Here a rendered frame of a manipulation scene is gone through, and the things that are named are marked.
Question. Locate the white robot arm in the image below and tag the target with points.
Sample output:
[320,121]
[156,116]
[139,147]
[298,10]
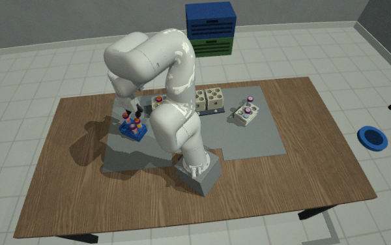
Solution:
[176,116]

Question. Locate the grey bench mat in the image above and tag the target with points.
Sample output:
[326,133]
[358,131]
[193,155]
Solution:
[258,138]

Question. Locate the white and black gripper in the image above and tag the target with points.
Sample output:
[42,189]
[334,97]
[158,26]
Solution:
[131,104]

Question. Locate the blue tube rack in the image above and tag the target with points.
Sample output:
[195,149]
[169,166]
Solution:
[141,132]

